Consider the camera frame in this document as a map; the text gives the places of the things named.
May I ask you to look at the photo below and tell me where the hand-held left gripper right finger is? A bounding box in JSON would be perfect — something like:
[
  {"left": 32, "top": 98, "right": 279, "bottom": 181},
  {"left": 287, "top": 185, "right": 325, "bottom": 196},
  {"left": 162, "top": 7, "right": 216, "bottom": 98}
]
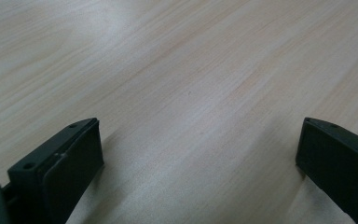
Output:
[{"left": 295, "top": 117, "right": 358, "bottom": 224}]

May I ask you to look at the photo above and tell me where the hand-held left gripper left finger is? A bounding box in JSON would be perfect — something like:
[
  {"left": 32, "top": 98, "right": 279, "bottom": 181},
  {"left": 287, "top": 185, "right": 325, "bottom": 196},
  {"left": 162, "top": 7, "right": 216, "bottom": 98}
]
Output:
[{"left": 2, "top": 117, "right": 104, "bottom": 224}]

